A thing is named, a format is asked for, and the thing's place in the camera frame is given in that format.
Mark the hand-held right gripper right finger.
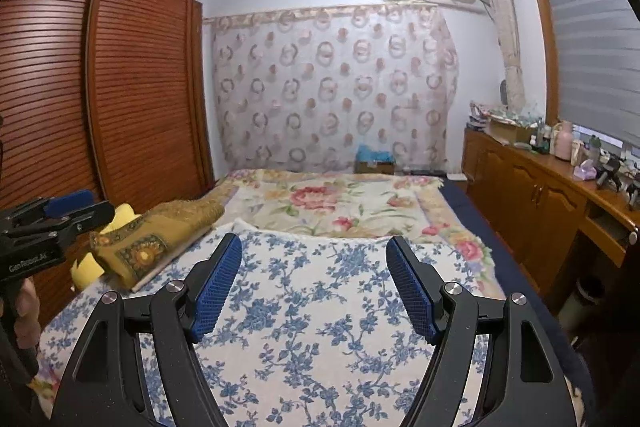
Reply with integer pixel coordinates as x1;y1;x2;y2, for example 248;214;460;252
386;234;583;427

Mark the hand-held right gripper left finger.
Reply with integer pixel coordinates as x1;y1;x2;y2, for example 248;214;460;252
50;233;244;427

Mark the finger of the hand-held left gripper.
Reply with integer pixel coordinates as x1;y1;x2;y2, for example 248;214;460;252
10;189;96;229
25;201;116;254

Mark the golden brown patterned garment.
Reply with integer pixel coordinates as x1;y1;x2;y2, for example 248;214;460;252
89;199;226;294

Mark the person's left hand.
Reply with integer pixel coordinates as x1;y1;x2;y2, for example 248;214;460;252
13;279;42;351

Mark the yellow plush toy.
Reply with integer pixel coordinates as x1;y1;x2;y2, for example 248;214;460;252
71;202;138;293

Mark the blue floral white quilt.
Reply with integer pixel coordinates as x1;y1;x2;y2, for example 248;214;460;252
37;217;506;427

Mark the navy bed sheet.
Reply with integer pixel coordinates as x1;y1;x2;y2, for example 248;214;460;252
437;177;596;427

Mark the small cardboard box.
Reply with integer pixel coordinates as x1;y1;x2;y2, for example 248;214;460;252
355;159;396;175

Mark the pink floral blanket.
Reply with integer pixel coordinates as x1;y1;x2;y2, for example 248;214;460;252
212;169;506;303

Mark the red-brown louvered wardrobe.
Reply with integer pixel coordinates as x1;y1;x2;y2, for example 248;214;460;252
0;0;216;318

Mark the light blue cloth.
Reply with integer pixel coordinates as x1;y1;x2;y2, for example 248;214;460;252
356;144;393;164

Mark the wooden sideboard cabinet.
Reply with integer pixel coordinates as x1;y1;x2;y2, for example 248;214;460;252
461;127;640;308

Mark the trash bin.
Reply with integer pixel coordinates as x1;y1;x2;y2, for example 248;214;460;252
557;277;606;323

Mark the open cardboard box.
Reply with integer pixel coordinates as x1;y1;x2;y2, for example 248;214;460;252
487;117;533;142

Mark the pink bottle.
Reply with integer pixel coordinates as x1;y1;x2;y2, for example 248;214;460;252
555;121;575;160

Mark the black device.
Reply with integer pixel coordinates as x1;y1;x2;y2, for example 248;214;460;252
620;167;640;208
597;152;621;188

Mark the tied beige curtain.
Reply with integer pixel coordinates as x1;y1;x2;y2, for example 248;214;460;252
477;0;526;108

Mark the grey window blind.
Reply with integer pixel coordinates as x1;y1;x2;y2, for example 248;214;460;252
535;0;640;148

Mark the sheer ring-patterned curtain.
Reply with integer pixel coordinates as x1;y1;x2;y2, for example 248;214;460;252
202;4;461;175

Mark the wooden window frame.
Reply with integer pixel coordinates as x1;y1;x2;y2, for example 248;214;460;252
522;0;561;128

